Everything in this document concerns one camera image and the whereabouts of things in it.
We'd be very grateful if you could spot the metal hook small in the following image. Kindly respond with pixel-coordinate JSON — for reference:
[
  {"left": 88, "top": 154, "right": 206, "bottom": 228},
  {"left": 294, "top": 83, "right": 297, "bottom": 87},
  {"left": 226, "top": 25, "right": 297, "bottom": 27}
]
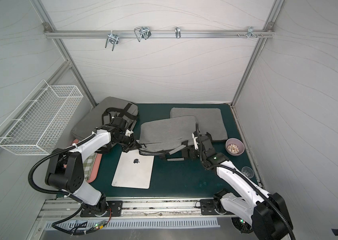
[{"left": 174, "top": 27, "right": 181, "bottom": 39}]

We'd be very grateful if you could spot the grey laptop bag with strap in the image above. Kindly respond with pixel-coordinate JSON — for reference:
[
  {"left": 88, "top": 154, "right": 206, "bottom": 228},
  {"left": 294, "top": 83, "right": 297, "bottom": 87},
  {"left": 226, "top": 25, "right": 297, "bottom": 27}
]
[{"left": 71, "top": 97, "right": 139, "bottom": 140}]

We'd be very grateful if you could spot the grey laptop sleeve front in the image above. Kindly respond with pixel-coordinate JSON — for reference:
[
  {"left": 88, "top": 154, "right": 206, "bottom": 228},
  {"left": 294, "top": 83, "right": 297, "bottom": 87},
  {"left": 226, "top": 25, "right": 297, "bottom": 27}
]
[{"left": 139, "top": 116, "right": 197, "bottom": 156}]

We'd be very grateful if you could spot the clear plastic cup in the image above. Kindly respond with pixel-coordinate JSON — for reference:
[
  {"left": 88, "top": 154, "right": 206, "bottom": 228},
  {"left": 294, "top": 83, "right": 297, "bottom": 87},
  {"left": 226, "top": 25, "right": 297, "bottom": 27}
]
[{"left": 241, "top": 167, "right": 255, "bottom": 179}]

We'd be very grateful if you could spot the white wire basket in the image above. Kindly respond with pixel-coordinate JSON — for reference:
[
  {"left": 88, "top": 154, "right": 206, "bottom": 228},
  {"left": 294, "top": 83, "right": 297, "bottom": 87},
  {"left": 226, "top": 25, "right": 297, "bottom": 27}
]
[{"left": 0, "top": 80, "right": 83, "bottom": 156}]

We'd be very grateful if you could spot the aluminium crossbar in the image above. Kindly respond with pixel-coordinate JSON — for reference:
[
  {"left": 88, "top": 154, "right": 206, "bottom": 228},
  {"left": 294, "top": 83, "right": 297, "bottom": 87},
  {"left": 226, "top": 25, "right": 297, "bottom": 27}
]
[{"left": 44, "top": 29, "right": 275, "bottom": 39}]

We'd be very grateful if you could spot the grey laptop sleeve back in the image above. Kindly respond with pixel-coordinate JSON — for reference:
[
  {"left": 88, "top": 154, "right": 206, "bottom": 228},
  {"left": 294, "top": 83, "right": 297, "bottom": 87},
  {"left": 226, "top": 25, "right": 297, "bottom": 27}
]
[{"left": 170, "top": 108, "right": 228, "bottom": 142}]

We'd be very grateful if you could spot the silver laptop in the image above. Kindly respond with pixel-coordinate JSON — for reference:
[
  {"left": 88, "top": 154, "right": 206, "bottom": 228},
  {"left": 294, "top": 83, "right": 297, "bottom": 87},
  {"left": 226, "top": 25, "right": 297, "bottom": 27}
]
[{"left": 112, "top": 150, "right": 154, "bottom": 189}]

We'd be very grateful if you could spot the metal hook clamp left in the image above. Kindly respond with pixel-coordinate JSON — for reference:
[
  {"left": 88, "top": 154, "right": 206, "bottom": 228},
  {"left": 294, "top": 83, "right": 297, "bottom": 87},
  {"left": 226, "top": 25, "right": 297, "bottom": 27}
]
[{"left": 105, "top": 32, "right": 119, "bottom": 51}]

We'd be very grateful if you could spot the pink bowl with snacks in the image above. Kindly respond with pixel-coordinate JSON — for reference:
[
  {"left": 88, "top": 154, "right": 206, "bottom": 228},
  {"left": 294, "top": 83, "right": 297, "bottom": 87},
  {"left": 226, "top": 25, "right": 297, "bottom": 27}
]
[{"left": 225, "top": 138, "right": 245, "bottom": 156}]

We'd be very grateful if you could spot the black shoulder strap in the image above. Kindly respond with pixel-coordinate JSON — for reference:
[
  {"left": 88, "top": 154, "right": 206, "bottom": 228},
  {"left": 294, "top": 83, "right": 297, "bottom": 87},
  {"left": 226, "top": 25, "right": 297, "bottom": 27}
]
[{"left": 101, "top": 102, "right": 139, "bottom": 127}]

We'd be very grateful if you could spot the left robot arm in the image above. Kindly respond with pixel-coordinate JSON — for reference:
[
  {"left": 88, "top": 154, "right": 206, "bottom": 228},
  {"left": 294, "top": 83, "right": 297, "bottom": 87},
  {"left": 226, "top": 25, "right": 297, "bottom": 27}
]
[{"left": 28, "top": 117, "right": 138, "bottom": 209}]

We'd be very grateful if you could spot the aluminium front rail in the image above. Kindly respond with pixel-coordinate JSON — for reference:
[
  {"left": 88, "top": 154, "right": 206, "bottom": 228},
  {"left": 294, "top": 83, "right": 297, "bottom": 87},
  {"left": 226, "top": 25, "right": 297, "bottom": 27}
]
[{"left": 37, "top": 197, "right": 236, "bottom": 220}]

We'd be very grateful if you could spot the grey laptop sleeve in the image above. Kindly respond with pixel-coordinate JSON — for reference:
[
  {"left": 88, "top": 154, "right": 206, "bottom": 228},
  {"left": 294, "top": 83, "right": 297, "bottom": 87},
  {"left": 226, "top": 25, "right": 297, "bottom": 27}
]
[
  {"left": 139, "top": 116, "right": 197, "bottom": 156},
  {"left": 170, "top": 108, "right": 228, "bottom": 142}
]

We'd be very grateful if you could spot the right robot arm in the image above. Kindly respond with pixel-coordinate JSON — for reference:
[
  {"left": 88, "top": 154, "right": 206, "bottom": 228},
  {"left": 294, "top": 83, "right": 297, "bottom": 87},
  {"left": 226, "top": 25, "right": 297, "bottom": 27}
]
[{"left": 192, "top": 131, "right": 296, "bottom": 240}]

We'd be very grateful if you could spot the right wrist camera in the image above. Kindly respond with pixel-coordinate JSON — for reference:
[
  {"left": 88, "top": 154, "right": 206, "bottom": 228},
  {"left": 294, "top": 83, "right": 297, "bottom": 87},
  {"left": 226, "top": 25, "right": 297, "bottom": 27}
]
[{"left": 192, "top": 133, "right": 199, "bottom": 150}]

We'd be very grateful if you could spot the metal hook clamp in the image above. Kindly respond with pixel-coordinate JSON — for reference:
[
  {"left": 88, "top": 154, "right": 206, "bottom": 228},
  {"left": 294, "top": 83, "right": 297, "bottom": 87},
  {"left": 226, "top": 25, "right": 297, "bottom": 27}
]
[
  {"left": 237, "top": 27, "right": 264, "bottom": 39},
  {"left": 134, "top": 26, "right": 152, "bottom": 42},
  {"left": 105, "top": 32, "right": 119, "bottom": 51}
]

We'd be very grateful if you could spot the metal hook clamp middle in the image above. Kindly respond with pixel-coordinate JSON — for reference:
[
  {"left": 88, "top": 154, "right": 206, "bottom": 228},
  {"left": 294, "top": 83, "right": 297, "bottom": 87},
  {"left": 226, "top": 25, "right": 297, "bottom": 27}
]
[{"left": 134, "top": 26, "right": 152, "bottom": 42}]

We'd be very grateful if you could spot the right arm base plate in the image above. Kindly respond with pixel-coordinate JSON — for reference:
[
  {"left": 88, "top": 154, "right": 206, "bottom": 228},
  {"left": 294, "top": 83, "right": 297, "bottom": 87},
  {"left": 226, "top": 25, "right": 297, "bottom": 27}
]
[{"left": 195, "top": 199, "right": 227, "bottom": 216}]

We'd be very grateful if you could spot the metal hook clamp right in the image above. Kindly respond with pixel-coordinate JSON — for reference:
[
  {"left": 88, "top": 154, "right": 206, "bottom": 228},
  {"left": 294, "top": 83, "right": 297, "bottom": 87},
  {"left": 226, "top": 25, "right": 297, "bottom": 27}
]
[{"left": 237, "top": 27, "right": 264, "bottom": 39}]

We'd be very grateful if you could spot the green checkered cloth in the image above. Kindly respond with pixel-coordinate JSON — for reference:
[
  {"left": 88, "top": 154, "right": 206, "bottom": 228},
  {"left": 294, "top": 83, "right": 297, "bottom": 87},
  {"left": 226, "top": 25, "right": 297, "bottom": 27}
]
[{"left": 83, "top": 153, "right": 97, "bottom": 181}]

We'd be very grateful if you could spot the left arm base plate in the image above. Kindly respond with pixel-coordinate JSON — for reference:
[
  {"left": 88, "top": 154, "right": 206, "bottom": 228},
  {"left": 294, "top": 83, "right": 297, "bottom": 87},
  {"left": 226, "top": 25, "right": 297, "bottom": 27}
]
[{"left": 80, "top": 201, "right": 123, "bottom": 218}]

